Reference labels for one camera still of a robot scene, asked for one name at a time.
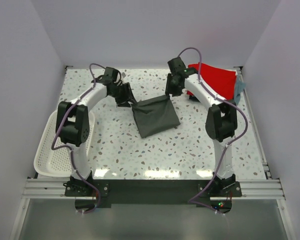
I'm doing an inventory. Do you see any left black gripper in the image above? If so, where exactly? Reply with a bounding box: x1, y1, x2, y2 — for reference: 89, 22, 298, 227
109, 82, 137, 108

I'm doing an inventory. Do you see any grey t shirt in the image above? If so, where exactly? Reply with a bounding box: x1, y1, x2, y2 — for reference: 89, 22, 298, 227
131, 95, 180, 139

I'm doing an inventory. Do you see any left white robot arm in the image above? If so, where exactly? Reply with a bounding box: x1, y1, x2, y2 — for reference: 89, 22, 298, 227
51, 63, 137, 196

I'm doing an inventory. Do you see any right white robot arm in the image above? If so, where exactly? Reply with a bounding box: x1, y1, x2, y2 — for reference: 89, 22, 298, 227
165, 57, 238, 197

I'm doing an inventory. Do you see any folded red t shirt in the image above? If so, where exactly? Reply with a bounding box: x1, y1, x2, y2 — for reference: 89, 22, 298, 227
200, 63, 237, 100

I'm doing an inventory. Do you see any folded light blue t shirt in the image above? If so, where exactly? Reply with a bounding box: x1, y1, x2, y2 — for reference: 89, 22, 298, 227
233, 77, 246, 106

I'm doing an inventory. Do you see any white plastic basket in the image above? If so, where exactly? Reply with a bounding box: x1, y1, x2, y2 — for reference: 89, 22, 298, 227
33, 111, 97, 179

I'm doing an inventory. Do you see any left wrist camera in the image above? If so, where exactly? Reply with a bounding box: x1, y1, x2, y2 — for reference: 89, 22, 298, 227
120, 72, 126, 83

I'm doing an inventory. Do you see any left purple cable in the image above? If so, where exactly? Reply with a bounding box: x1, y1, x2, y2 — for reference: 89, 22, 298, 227
51, 62, 108, 215

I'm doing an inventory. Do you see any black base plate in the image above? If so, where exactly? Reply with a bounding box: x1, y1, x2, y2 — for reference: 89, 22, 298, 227
64, 178, 242, 210

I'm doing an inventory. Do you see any aluminium frame rail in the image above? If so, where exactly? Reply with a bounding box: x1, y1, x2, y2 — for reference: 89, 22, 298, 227
22, 67, 285, 210

